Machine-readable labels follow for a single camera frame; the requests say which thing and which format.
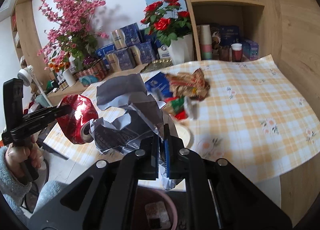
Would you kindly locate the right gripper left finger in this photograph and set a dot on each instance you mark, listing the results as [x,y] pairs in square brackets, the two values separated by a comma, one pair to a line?
[142,164]

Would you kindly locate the stack of paper cups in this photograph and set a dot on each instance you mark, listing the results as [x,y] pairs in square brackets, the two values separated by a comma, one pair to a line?
[206,42]

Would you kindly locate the red rose plant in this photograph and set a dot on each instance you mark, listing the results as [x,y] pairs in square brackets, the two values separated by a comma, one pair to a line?
[166,20]

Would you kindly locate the grey paper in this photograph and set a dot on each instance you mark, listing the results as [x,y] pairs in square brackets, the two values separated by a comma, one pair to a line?
[142,117]

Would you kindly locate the teal round object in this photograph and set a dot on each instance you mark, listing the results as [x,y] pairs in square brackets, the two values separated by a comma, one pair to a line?
[88,80]

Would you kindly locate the red green wrapper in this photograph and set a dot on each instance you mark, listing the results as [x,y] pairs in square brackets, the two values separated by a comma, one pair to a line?
[180,107]

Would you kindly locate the white flower pot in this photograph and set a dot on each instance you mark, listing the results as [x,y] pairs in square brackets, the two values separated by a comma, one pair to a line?
[182,50]

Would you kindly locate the pink blossom bouquet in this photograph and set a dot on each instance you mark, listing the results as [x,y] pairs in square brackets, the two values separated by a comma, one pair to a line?
[72,36]

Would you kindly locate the white blue milk box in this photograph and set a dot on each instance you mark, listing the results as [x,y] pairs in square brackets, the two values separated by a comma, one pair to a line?
[163,52]

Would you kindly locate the pink trash bin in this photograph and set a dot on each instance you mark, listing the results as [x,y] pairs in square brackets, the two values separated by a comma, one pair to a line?
[153,209]

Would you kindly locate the small blue box on shelf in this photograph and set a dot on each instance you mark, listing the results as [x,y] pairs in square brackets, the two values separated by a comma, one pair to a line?
[250,49]

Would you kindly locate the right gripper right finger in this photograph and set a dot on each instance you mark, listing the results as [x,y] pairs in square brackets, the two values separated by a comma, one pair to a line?
[180,162]

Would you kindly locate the wooden shelf unit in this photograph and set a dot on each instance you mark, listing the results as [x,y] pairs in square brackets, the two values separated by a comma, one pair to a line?
[258,20]

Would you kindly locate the yellow plaid tablecloth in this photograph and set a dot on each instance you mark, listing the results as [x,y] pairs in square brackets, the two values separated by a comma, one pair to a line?
[253,116]

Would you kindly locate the blue gold gift box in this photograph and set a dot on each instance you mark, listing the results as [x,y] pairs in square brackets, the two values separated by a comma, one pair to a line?
[143,53]
[126,36]
[121,60]

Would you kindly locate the left hand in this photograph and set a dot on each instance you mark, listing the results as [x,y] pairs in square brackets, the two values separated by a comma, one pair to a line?
[14,156]

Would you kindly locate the crumpled brown snack wrapper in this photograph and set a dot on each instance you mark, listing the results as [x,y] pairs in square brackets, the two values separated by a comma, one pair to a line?
[192,85]

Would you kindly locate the white lamp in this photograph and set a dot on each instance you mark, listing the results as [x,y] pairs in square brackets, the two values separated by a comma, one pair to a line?
[28,76]

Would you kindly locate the crushed red can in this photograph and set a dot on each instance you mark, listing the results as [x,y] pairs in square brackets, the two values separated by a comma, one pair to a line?
[76,124]

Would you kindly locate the blue coffee box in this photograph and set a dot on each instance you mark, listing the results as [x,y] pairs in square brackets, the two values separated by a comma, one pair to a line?
[159,84]

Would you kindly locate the red cup with lid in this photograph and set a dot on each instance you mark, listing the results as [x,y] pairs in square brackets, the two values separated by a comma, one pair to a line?
[236,52]

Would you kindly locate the white bottle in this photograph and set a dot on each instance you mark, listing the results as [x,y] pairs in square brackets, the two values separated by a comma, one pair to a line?
[70,80]

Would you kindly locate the light blue fuzzy sleeve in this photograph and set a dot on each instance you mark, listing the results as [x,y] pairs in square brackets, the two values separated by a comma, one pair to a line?
[14,192]

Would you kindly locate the gold foil tray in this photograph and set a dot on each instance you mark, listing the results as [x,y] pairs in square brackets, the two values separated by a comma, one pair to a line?
[157,65]

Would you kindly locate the woven flower basket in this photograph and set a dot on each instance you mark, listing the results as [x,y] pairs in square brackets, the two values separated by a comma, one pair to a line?
[98,70]

